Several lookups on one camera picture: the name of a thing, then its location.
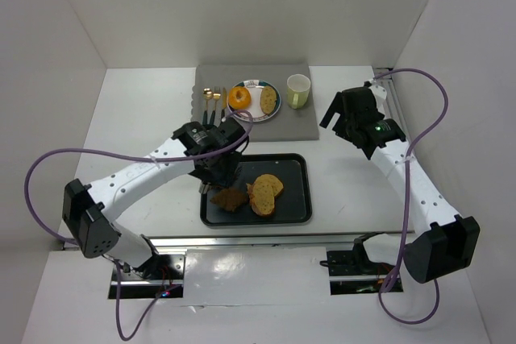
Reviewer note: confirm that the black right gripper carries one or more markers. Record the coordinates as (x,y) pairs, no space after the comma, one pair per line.
(340,108)

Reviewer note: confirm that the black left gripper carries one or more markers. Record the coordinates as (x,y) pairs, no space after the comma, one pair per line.
(220,175)

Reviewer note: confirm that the small seeded bread slice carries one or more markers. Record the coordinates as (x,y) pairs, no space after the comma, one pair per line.
(268,99)

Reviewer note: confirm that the orange bagel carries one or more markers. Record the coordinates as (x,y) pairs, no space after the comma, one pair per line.
(239,98)

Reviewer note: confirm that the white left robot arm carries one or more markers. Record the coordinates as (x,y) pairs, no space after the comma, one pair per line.
(91,211)

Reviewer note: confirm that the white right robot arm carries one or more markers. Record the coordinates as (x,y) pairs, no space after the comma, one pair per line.
(444,241)

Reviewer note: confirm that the dark brown bread piece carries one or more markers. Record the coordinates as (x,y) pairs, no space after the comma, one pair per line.
(229,199)

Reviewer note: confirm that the large seeded bread slice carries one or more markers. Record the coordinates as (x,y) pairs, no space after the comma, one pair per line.
(261,196)

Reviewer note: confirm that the pale green mug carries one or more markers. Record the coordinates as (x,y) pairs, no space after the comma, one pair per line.
(298,90)

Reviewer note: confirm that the grey placemat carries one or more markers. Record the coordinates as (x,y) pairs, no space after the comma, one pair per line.
(286,125)

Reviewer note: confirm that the white plate with coloured rim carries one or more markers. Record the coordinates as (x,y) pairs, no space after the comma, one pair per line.
(255,87)

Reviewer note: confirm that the black rectangular tray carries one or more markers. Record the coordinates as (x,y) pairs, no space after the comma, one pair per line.
(293,206)

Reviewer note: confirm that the aluminium rail at right wall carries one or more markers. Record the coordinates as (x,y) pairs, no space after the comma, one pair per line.
(387,101)

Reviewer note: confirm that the gold knife green handle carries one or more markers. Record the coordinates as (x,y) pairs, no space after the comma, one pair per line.
(224,104)

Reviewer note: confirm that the gold spoon green handle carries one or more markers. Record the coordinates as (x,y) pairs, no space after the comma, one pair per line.
(207,94)

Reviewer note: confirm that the gold fork green handle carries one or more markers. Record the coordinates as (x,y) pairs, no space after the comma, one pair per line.
(216,95)

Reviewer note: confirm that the aluminium rail at front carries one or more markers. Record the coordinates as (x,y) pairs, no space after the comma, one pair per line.
(272,240)

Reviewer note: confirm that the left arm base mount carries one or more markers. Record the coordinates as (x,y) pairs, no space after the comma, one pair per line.
(165,281)

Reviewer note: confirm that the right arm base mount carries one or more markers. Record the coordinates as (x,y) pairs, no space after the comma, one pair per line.
(352,272)

